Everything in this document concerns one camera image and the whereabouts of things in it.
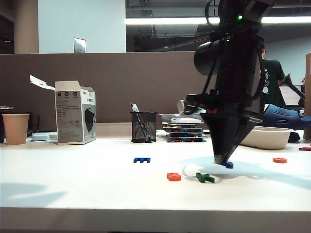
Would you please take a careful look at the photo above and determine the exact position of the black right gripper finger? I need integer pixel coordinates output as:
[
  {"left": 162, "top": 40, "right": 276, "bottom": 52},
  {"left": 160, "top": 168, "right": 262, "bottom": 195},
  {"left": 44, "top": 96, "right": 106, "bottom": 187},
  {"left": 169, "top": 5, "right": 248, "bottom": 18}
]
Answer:
[
  {"left": 201, "top": 113, "right": 242, "bottom": 164},
  {"left": 226, "top": 118, "right": 259, "bottom": 161}
]

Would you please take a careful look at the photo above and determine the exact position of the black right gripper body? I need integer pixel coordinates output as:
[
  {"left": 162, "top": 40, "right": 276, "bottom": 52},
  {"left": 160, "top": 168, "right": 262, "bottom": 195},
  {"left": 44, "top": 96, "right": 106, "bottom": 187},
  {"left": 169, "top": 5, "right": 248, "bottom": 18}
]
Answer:
[{"left": 184, "top": 65, "right": 265, "bottom": 124}]

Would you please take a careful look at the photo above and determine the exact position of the green letter k magnet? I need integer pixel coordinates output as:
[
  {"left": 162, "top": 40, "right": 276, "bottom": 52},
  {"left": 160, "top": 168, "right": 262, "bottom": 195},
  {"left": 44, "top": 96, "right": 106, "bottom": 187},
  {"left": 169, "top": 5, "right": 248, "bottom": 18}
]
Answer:
[{"left": 195, "top": 172, "right": 216, "bottom": 183}]

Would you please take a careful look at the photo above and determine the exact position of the white paper pulp tray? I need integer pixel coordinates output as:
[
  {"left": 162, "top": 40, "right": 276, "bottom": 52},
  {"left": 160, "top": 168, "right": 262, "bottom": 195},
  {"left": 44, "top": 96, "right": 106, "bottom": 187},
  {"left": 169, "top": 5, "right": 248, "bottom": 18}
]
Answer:
[{"left": 239, "top": 125, "right": 294, "bottom": 150}]

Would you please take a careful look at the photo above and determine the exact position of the blue slotted rubber clog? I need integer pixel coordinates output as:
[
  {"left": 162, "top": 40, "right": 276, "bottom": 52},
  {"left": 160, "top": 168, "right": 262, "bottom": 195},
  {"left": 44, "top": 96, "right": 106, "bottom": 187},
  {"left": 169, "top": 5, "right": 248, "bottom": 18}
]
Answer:
[{"left": 259, "top": 104, "right": 311, "bottom": 143}]

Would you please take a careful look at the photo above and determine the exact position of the person in dark green shirt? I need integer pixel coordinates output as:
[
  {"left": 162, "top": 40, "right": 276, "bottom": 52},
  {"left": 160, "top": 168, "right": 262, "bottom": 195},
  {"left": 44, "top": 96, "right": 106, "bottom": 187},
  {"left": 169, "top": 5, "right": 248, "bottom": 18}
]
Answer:
[{"left": 258, "top": 43, "right": 288, "bottom": 114}]

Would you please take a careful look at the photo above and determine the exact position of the clear silver plastic package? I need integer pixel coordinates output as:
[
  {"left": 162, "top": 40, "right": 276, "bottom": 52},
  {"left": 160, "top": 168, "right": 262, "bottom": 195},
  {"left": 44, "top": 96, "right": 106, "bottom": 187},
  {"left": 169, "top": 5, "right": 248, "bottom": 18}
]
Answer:
[{"left": 159, "top": 113, "right": 205, "bottom": 127}]

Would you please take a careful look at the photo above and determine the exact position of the white monitor screen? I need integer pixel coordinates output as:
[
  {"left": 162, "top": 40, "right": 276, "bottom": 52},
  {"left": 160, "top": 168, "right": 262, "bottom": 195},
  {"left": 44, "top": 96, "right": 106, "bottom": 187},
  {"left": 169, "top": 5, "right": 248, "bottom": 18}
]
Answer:
[{"left": 279, "top": 84, "right": 302, "bottom": 106}]

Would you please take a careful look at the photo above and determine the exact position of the white paper sheet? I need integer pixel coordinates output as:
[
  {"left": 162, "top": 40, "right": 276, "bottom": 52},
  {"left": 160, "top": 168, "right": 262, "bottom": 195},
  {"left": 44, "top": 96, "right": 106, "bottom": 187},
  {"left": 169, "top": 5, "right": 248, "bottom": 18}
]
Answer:
[{"left": 155, "top": 130, "right": 211, "bottom": 136}]

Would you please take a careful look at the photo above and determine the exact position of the black mesh pen holder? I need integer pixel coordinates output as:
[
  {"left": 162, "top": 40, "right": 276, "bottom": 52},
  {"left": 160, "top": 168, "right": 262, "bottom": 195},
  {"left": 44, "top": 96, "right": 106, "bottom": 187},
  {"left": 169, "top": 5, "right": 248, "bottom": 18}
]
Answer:
[
  {"left": 130, "top": 103, "right": 153, "bottom": 142},
  {"left": 130, "top": 111, "right": 158, "bottom": 144}
]

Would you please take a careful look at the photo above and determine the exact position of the long ceiling light strip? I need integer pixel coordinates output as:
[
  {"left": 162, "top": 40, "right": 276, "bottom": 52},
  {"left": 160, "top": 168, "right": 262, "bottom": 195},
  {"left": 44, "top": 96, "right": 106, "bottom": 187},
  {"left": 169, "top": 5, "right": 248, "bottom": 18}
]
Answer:
[{"left": 125, "top": 16, "right": 311, "bottom": 25}]

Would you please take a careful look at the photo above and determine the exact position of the brown desk divider panel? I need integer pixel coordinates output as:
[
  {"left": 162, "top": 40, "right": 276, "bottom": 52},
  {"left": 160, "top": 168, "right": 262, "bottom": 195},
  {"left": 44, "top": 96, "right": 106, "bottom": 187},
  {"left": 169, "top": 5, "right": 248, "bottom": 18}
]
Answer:
[{"left": 0, "top": 50, "right": 260, "bottom": 139}]

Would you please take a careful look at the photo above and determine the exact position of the open face mask box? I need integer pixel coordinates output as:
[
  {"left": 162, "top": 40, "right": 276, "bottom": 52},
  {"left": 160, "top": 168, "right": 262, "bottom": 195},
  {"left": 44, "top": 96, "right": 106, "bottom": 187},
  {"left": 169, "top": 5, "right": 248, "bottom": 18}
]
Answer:
[{"left": 29, "top": 75, "right": 97, "bottom": 146}]

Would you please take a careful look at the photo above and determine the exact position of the small white case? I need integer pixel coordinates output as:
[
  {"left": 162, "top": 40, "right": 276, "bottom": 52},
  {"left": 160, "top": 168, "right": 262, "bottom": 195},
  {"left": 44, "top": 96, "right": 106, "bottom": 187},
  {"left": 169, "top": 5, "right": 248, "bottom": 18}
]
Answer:
[{"left": 31, "top": 133, "right": 51, "bottom": 142}]

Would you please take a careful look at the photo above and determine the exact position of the dark transparent glass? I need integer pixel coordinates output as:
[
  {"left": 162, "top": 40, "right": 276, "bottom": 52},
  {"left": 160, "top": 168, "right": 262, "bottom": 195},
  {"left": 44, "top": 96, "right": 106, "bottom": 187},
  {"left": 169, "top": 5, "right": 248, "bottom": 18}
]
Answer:
[{"left": 27, "top": 115, "right": 40, "bottom": 137}]

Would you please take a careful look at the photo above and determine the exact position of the brown paper cup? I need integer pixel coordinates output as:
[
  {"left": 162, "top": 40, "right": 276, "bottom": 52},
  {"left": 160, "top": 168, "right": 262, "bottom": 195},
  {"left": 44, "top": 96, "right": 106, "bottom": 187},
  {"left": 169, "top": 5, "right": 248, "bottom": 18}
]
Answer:
[{"left": 1, "top": 113, "right": 30, "bottom": 146}]

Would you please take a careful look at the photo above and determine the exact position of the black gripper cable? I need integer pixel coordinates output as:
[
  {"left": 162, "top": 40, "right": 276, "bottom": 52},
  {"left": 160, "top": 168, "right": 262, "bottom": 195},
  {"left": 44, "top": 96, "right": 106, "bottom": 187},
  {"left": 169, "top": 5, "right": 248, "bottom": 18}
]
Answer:
[
  {"left": 247, "top": 43, "right": 265, "bottom": 101},
  {"left": 183, "top": 0, "right": 230, "bottom": 116}
]

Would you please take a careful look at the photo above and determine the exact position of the grey funnel shaped bracket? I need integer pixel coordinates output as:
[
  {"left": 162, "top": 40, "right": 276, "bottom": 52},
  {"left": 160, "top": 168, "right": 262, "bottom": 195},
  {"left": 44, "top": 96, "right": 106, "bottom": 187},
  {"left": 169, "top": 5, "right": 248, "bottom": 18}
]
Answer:
[{"left": 282, "top": 73, "right": 306, "bottom": 99}]

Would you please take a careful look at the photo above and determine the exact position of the metal wall plate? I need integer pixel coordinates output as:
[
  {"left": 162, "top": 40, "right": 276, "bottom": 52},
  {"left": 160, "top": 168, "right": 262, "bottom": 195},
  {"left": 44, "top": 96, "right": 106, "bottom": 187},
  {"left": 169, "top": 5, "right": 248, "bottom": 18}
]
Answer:
[{"left": 73, "top": 37, "right": 87, "bottom": 53}]

